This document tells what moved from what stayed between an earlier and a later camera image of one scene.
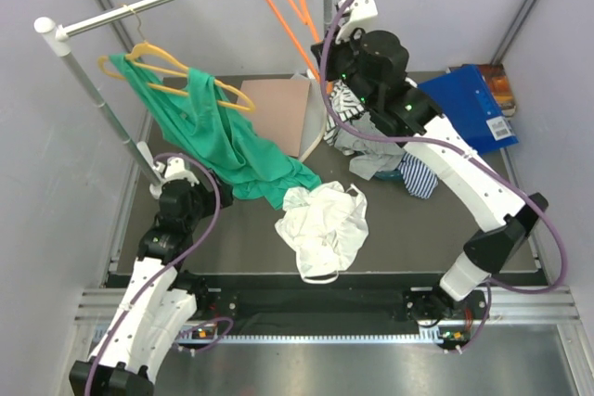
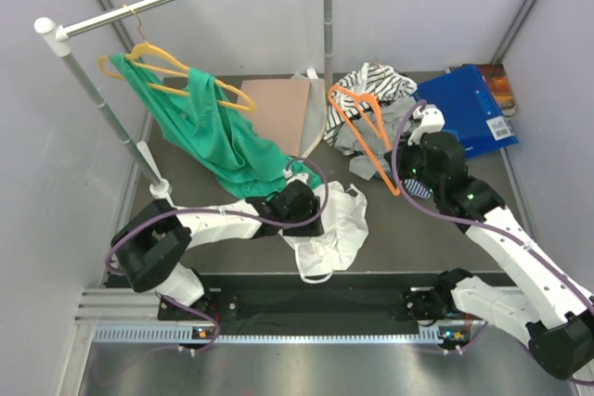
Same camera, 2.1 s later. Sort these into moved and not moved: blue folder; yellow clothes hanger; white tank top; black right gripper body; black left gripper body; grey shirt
Moved: black left gripper body; black right gripper body
Not moved: white tank top; yellow clothes hanger; grey shirt; blue folder
